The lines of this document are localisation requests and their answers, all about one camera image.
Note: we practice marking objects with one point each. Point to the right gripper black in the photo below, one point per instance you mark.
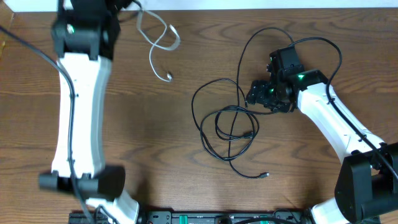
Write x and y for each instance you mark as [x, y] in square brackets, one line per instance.
[257, 94]

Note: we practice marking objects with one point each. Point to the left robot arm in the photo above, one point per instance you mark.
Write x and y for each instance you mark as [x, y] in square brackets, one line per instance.
[84, 38]

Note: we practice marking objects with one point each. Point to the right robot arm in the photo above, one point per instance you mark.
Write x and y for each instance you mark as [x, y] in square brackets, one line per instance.
[367, 183]

